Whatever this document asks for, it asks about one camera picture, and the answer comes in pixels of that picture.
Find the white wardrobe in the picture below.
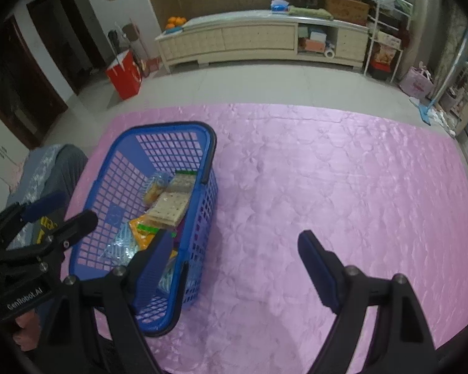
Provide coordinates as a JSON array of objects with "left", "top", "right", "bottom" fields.
[{"left": 0, "top": 101, "right": 30, "bottom": 188}]

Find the person's left hand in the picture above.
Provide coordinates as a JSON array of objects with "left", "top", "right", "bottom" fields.
[{"left": 13, "top": 309, "right": 43, "bottom": 352}]

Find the clear blue label snack packet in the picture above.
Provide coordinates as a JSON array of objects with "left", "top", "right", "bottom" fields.
[{"left": 158, "top": 249, "right": 180, "bottom": 295}]

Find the red paper bag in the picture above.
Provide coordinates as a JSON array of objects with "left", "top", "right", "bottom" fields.
[{"left": 105, "top": 50, "right": 143, "bottom": 101}]

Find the clear cracker packet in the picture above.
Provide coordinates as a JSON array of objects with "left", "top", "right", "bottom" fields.
[{"left": 146, "top": 192, "right": 190, "bottom": 228}]

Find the light blue snack packet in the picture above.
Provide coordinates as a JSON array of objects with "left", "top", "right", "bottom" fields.
[{"left": 100, "top": 226, "right": 143, "bottom": 267}]

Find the green folded cloth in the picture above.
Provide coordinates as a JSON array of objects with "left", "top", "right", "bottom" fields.
[{"left": 288, "top": 6, "right": 333, "bottom": 20}]

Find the dark wooden door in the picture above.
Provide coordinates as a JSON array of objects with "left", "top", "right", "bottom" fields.
[
  {"left": 27, "top": 0, "right": 106, "bottom": 94},
  {"left": 0, "top": 16, "right": 69, "bottom": 149}
]

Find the grey lace cushion cover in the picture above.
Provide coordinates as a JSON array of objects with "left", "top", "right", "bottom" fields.
[{"left": 6, "top": 144, "right": 88, "bottom": 320}]

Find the orange snack packet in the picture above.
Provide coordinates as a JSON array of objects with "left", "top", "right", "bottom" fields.
[{"left": 129, "top": 218, "right": 159, "bottom": 251}]

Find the blue plastic basket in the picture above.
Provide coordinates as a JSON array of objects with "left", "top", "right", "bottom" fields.
[{"left": 69, "top": 122, "right": 219, "bottom": 338}]

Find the green label cracker packet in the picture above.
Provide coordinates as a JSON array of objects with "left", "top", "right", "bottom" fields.
[{"left": 168, "top": 171, "right": 197, "bottom": 193}]

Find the beige low cabinet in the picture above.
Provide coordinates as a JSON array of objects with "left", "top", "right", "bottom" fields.
[{"left": 155, "top": 10, "right": 371, "bottom": 74}]

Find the orange box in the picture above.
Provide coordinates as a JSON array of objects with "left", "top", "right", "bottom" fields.
[{"left": 300, "top": 38, "right": 326, "bottom": 52}]

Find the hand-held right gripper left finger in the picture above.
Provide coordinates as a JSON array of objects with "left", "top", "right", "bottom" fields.
[{"left": 39, "top": 229, "right": 175, "bottom": 374}]

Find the clear orange biscuit packet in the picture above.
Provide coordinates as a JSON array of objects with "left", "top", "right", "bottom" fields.
[{"left": 144, "top": 175, "right": 168, "bottom": 205}]

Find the brown cardboard box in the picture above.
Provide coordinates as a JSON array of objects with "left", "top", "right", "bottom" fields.
[{"left": 325, "top": 0, "right": 370, "bottom": 26}]

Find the blue mop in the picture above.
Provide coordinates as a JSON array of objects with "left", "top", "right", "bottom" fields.
[{"left": 415, "top": 27, "right": 468, "bottom": 125}]

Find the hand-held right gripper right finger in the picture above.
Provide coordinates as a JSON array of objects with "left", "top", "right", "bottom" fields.
[{"left": 297, "top": 231, "right": 440, "bottom": 374}]

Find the pink bag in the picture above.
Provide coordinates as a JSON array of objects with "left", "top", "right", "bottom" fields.
[{"left": 399, "top": 66, "right": 433, "bottom": 98}]

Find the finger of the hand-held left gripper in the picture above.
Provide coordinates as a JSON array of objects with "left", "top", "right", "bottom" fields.
[
  {"left": 0, "top": 209, "right": 99, "bottom": 272},
  {"left": 0, "top": 190, "right": 68, "bottom": 244}
]

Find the pink quilted cover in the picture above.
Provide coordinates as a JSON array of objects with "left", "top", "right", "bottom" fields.
[{"left": 62, "top": 103, "right": 468, "bottom": 374}]

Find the white metal rack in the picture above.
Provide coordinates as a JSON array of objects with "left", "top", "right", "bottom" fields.
[{"left": 362, "top": 0, "right": 414, "bottom": 82}]

